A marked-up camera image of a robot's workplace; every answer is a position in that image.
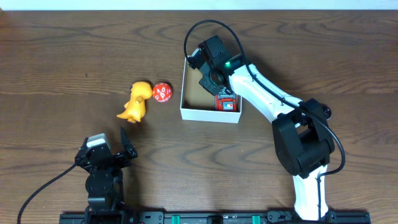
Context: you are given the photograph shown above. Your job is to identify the small black round cap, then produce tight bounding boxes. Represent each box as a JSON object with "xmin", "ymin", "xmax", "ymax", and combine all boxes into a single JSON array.
[{"xmin": 322, "ymin": 105, "xmax": 332, "ymax": 120}]

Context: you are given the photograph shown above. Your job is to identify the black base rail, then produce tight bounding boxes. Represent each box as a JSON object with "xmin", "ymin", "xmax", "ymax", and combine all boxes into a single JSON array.
[{"xmin": 58, "ymin": 210, "xmax": 371, "ymax": 224}]

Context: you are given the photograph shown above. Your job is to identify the open cardboard box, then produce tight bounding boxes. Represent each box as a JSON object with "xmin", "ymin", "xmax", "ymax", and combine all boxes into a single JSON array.
[{"xmin": 180, "ymin": 60, "xmax": 242, "ymax": 123}]

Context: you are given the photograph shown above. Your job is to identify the red grey toy fire truck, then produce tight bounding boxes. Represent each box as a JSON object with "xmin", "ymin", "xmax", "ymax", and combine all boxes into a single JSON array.
[{"xmin": 215, "ymin": 90, "xmax": 238, "ymax": 112}]

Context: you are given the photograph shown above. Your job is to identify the red ball with white letters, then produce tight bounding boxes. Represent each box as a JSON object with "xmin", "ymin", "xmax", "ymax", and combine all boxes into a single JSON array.
[{"xmin": 152, "ymin": 82, "xmax": 172, "ymax": 103}]

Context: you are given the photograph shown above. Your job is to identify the orange toy dinosaur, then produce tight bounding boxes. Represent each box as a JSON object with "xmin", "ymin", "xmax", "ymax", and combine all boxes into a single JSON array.
[{"xmin": 116, "ymin": 82, "xmax": 152, "ymax": 123}]

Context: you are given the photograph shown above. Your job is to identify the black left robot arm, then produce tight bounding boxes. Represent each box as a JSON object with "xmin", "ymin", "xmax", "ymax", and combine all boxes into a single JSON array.
[{"xmin": 75, "ymin": 128, "xmax": 137, "ymax": 212}]

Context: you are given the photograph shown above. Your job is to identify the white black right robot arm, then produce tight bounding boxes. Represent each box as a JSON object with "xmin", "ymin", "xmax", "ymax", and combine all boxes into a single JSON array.
[{"xmin": 185, "ymin": 35, "xmax": 335, "ymax": 221}]

